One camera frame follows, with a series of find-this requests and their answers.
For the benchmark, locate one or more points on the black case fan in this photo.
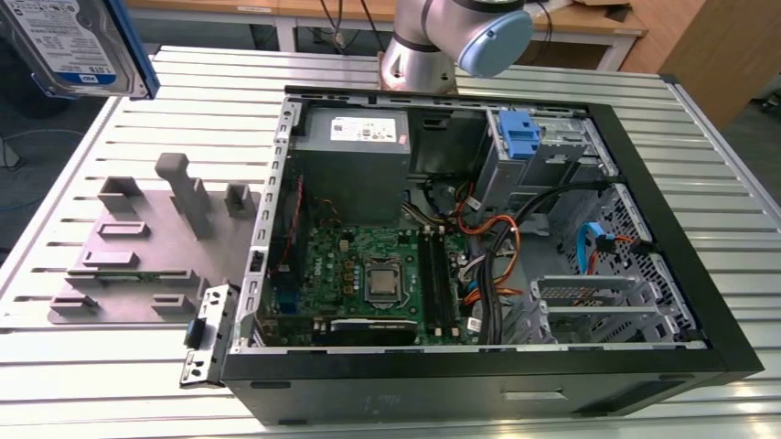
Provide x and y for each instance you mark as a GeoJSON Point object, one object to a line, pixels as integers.
{"type": "Point", "coordinates": [287, 215]}

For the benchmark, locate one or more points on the grey power supply unit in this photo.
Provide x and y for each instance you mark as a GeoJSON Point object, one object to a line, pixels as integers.
{"type": "Point", "coordinates": [354, 183]}

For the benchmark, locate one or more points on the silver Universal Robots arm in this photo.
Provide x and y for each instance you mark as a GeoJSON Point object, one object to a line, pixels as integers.
{"type": "Point", "coordinates": [415, 59]}

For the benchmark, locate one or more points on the black RAM slot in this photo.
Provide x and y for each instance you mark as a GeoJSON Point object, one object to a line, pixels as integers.
{"type": "Point", "coordinates": [447, 274]}
{"type": "Point", "coordinates": [430, 274]}

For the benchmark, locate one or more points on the black CPU socket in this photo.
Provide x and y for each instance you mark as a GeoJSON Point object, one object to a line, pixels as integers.
{"type": "Point", "coordinates": [366, 283]}

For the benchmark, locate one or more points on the grey plastic parts rack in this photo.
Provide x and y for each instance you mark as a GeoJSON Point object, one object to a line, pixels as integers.
{"type": "Point", "coordinates": [152, 238]}

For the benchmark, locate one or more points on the wooden desk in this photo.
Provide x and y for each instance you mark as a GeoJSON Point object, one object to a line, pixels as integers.
{"type": "Point", "coordinates": [598, 27]}

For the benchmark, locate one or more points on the grey metal disk bay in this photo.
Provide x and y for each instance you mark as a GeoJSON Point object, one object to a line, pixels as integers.
{"type": "Point", "coordinates": [610, 280]}

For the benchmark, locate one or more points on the black graphics card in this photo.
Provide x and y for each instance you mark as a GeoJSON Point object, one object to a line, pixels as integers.
{"type": "Point", "coordinates": [373, 334]}

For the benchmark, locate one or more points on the grey metal drive cage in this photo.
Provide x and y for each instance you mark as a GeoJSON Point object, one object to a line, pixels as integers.
{"type": "Point", "coordinates": [513, 183]}

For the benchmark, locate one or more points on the silver CPU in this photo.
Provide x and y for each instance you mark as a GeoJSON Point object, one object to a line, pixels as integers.
{"type": "Point", "coordinates": [383, 281]}

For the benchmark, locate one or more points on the black open PC case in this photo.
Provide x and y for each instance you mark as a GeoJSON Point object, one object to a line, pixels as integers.
{"type": "Point", "coordinates": [427, 393]}

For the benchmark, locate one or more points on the green Dell motherboard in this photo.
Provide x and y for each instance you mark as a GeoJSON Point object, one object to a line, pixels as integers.
{"type": "Point", "coordinates": [378, 240]}

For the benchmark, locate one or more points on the wooden cabinet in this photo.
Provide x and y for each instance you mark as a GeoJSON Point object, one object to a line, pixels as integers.
{"type": "Point", "coordinates": [720, 55]}

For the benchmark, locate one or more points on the hard disk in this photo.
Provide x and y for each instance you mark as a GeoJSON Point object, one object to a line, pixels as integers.
{"type": "Point", "coordinates": [67, 41]}

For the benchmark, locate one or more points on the grey card retention latch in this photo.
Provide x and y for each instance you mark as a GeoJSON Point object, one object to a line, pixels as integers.
{"type": "Point", "coordinates": [214, 315]}

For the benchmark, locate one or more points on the blue disk carrier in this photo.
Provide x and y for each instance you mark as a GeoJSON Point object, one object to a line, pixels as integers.
{"type": "Point", "coordinates": [518, 137]}

